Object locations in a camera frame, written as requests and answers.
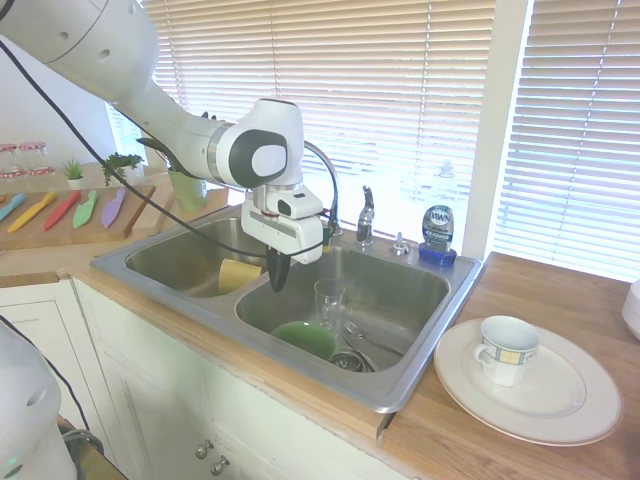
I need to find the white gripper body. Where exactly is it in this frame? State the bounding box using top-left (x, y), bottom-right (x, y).
top-left (241, 201), bottom-right (324, 266)

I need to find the chrome curved faucet spout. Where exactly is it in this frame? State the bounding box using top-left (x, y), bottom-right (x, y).
top-left (303, 140), bottom-right (344, 237)

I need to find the chrome faucet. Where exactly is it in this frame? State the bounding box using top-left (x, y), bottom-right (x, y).
top-left (355, 185), bottom-right (377, 247)

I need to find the yellow sponge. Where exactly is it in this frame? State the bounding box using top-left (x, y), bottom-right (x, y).
top-left (217, 257), bottom-right (264, 295)

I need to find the clear drinking glass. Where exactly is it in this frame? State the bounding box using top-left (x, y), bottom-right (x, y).
top-left (313, 278), bottom-right (346, 335)

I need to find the green ceramic bowl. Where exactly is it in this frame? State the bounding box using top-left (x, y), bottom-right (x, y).
top-left (272, 320), bottom-right (339, 360)

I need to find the silver table knife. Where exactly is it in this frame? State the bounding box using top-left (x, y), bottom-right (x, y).
top-left (342, 333), bottom-right (377, 372)

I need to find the green utensil holder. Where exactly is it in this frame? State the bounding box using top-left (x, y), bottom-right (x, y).
top-left (166, 169), bottom-right (208, 214)

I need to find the silver fork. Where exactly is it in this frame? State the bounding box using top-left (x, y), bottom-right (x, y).
top-left (342, 319), bottom-right (404, 357)

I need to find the slotted sink drain strainer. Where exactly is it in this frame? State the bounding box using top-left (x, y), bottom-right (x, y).
top-left (327, 351), bottom-right (376, 374)

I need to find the stainless steel double sink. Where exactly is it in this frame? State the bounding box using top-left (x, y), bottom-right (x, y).
top-left (90, 203), bottom-right (485, 415)

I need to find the blue dish soap bottle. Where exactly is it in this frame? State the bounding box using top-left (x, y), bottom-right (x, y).
top-left (418, 203), bottom-right (458, 267)

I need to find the white kitchen cabinet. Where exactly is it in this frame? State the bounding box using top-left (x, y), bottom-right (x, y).
top-left (0, 273), bottom-right (384, 480)

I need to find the purple plastic knife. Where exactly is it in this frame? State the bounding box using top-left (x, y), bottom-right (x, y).
top-left (100, 187), bottom-right (127, 229)

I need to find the trailing green potted plant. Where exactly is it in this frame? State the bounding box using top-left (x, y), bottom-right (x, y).
top-left (101, 151), bottom-right (147, 189)

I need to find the wide white window blind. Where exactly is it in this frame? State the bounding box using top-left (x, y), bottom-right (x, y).
top-left (142, 0), bottom-right (497, 240)

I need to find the green plastic knife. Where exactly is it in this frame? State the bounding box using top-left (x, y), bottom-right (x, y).
top-left (72, 189), bottom-right (100, 230)

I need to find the wooden cutting board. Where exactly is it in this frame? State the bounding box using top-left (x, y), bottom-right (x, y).
top-left (0, 184), bottom-right (158, 252)

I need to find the small plant in white pot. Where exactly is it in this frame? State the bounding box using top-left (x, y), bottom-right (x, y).
top-left (61, 158), bottom-right (87, 192)

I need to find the red plastic knife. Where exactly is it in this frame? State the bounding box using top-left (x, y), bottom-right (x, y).
top-left (43, 190), bottom-right (82, 232)

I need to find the white patterned tea cup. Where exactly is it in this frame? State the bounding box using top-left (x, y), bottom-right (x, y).
top-left (471, 315), bottom-right (543, 388)

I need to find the yellow plastic knife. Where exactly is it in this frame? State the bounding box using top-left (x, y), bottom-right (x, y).
top-left (7, 191), bottom-right (58, 233)

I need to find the glass jar with red lid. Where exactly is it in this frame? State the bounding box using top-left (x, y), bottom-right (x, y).
top-left (19, 140), bottom-right (56, 179)
top-left (0, 142), bottom-right (27, 182)

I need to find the cyan plastic knife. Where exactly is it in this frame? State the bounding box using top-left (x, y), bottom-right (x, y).
top-left (0, 194), bottom-right (26, 223)

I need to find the white dinner plate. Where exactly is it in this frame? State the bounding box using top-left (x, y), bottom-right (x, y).
top-left (432, 316), bottom-right (623, 447)

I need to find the narrow white window blind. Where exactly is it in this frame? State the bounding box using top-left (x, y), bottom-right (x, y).
top-left (491, 0), bottom-right (640, 282)

